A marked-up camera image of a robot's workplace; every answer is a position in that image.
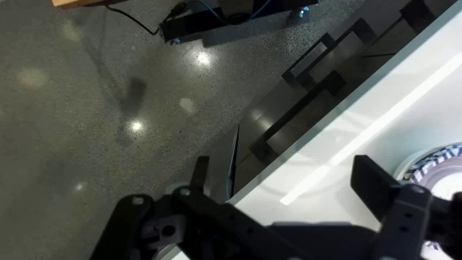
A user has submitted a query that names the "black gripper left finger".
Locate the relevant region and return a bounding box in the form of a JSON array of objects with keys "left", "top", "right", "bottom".
[{"left": 91, "top": 156, "right": 300, "bottom": 260}]

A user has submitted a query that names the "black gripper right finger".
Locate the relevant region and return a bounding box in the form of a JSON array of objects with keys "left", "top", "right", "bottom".
[{"left": 351, "top": 154, "right": 462, "bottom": 260}]

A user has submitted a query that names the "blue white patterned paper bowl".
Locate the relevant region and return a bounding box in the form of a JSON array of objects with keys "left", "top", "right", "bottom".
[{"left": 394, "top": 141, "right": 462, "bottom": 260}]

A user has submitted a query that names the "white plastic lid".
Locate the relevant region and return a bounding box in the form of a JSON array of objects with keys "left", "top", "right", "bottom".
[{"left": 430, "top": 164, "right": 462, "bottom": 201}]

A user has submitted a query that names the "dark grey kitchen cabinet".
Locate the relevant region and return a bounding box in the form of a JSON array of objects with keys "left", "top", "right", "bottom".
[{"left": 225, "top": 0, "right": 462, "bottom": 203}]

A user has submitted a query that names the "black metal stand base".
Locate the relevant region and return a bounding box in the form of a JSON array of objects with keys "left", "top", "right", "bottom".
[{"left": 160, "top": 0, "right": 319, "bottom": 47}]

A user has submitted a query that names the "wooden board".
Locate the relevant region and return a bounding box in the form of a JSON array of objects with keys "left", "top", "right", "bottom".
[{"left": 49, "top": 0, "right": 127, "bottom": 10}]

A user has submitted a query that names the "thin black floor cable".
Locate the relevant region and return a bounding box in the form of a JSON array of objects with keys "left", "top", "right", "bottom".
[{"left": 102, "top": 3, "right": 164, "bottom": 37}]

